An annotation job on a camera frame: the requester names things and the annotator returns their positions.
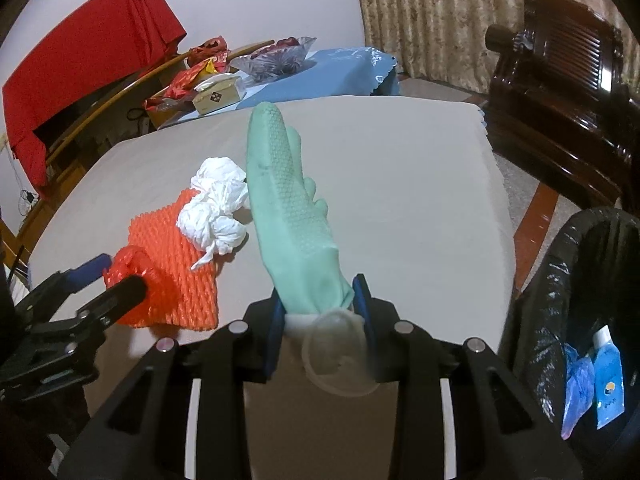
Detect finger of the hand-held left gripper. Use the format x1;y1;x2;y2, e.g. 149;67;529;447
74;275;149;334
15;253;113;318

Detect red cloth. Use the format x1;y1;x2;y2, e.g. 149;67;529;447
2;0;187;198

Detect red snack packet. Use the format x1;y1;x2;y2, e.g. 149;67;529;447
145;60;211;111

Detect glass fruit bowl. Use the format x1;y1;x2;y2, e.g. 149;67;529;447
230;36;318;83

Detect floral beige curtain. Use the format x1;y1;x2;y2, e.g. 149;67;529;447
352;0;640;96

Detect patterned red plastic bag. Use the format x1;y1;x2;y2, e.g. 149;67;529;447
187;35;231;68

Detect white tissue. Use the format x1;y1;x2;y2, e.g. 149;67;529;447
176;156;251;270

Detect red snack packets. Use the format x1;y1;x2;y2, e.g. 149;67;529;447
145;47;266;131

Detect blue coffee table cloth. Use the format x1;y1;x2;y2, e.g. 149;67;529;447
165;46;401;128

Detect white blue cardboard box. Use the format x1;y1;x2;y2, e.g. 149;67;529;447
591;325;627;431

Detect orange foam net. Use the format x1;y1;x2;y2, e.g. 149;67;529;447
127;187;221;332

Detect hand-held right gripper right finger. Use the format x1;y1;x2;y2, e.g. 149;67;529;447
352;274;583;480

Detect blue plastic bag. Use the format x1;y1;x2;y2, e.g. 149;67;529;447
562;344;596;441

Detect green rubber glove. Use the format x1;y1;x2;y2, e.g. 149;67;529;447
246;101;381;398

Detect black television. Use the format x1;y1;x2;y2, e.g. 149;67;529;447
32;104;103;147

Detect dark wooden armchair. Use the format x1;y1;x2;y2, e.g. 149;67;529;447
484;0;640;211

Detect gold tissue box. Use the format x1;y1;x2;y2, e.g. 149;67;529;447
192;74;246;116

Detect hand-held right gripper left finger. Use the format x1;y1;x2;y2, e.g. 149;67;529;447
60;295;287;480

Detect trash bin with black liner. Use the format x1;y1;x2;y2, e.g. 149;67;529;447
510;205;640;480

